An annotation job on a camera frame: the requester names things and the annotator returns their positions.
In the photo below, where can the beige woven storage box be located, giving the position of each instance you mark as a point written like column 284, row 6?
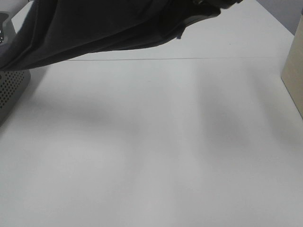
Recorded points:
column 292, row 73

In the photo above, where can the dark navy towel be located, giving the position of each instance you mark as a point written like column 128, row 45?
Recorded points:
column 58, row 30

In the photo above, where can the grey perforated plastic basket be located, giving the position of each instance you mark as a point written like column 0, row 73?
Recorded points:
column 12, row 83

